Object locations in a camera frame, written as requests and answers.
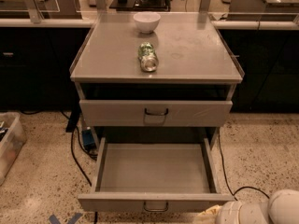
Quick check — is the black floor cable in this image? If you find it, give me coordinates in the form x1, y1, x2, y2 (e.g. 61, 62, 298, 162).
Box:
217, 131, 271, 202
59, 110, 99, 224

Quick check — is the black floor cable left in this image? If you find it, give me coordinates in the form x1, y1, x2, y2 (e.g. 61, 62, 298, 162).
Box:
59, 110, 99, 224

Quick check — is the blue power box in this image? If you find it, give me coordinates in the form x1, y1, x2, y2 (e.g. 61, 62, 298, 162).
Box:
81, 129, 95, 150

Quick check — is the black floor cable right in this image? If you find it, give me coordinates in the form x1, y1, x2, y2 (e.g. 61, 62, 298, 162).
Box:
217, 131, 271, 202

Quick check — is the white ceramic bowl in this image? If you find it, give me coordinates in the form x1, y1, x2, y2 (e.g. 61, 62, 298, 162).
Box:
134, 12, 161, 34

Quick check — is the blue tape floor marker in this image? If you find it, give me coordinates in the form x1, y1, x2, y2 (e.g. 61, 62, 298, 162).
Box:
48, 212, 84, 224

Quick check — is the grey drawer cabinet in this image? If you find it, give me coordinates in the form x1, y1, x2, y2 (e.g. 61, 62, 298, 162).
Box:
71, 13, 244, 143

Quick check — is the clear plastic storage bin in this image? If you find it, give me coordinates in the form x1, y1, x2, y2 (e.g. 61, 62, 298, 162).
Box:
0, 112, 27, 185

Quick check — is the white counter rail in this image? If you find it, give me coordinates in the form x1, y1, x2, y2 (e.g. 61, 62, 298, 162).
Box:
0, 19, 299, 31

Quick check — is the green soda can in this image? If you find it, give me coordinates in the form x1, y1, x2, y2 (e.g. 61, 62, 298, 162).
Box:
138, 42, 159, 72

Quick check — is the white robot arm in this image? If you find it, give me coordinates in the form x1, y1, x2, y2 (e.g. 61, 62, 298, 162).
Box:
192, 189, 299, 224

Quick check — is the grey drawer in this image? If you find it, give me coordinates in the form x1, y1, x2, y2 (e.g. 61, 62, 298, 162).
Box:
78, 139, 234, 213
79, 100, 233, 127

